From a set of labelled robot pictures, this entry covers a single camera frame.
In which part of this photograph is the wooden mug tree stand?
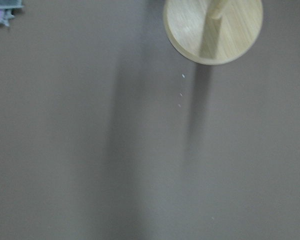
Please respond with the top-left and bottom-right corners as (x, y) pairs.
(163, 0), (264, 66)

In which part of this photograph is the folded grey cloth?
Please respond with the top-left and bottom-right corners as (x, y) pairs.
(0, 0), (24, 27)

